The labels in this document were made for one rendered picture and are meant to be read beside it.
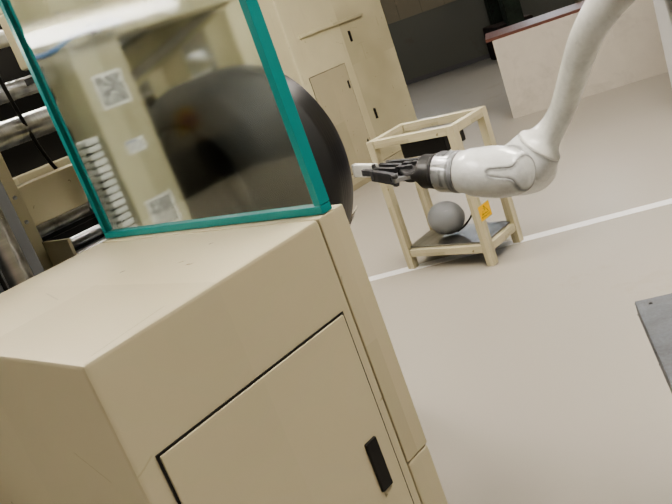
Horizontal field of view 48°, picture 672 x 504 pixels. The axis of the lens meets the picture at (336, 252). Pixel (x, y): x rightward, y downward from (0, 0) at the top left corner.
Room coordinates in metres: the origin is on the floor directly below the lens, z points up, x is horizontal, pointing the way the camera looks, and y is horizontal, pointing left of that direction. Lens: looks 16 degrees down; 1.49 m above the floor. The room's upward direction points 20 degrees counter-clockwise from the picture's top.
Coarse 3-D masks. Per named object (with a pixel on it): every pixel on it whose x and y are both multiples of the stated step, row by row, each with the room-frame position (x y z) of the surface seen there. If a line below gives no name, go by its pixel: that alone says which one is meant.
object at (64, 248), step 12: (72, 228) 2.15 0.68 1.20; (84, 228) 2.17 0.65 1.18; (96, 228) 2.06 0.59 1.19; (48, 240) 2.10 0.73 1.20; (60, 240) 2.01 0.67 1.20; (72, 240) 2.01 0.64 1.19; (84, 240) 2.03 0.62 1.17; (96, 240) 2.19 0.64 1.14; (48, 252) 2.08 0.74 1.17; (60, 252) 2.03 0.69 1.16; (72, 252) 1.98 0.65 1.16
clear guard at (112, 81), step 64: (0, 0) 1.33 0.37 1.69; (64, 0) 1.21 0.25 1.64; (128, 0) 1.10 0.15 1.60; (192, 0) 1.01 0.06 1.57; (256, 0) 0.94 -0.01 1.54; (64, 64) 1.26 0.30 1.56; (128, 64) 1.14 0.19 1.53; (192, 64) 1.04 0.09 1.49; (256, 64) 0.95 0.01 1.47; (64, 128) 1.32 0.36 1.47; (128, 128) 1.19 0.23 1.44; (192, 128) 1.08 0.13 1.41; (256, 128) 0.99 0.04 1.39; (128, 192) 1.25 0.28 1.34; (192, 192) 1.12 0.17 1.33; (256, 192) 1.02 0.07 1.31; (320, 192) 0.94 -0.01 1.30
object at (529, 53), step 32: (640, 0) 7.10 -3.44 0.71; (512, 32) 7.44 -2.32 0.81; (544, 32) 7.36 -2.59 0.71; (608, 32) 7.19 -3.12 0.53; (640, 32) 7.12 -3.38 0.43; (512, 64) 7.46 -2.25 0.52; (544, 64) 7.38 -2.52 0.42; (608, 64) 7.21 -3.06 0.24; (640, 64) 7.13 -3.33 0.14; (512, 96) 7.48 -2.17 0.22; (544, 96) 7.40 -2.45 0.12
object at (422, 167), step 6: (426, 156) 1.60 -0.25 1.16; (432, 156) 1.59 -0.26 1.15; (420, 162) 1.60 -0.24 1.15; (426, 162) 1.58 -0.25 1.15; (414, 168) 1.63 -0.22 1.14; (420, 168) 1.59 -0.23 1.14; (426, 168) 1.58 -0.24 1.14; (402, 174) 1.62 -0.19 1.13; (408, 174) 1.61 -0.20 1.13; (414, 174) 1.60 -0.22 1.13; (420, 174) 1.59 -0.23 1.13; (426, 174) 1.58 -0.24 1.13; (408, 180) 1.61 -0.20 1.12; (414, 180) 1.60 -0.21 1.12; (420, 180) 1.59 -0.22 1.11; (426, 180) 1.58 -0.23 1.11; (426, 186) 1.59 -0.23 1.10; (432, 186) 1.59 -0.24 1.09
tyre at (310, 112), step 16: (288, 80) 1.93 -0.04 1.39; (304, 96) 1.90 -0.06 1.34; (304, 112) 1.86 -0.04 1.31; (320, 112) 1.88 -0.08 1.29; (304, 128) 1.82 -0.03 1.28; (320, 128) 1.85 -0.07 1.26; (320, 144) 1.83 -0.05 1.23; (336, 144) 1.86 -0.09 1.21; (320, 160) 1.81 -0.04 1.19; (336, 160) 1.85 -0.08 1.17; (336, 176) 1.84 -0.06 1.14; (336, 192) 1.84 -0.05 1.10; (352, 192) 1.89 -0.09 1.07; (352, 208) 1.92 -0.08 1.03
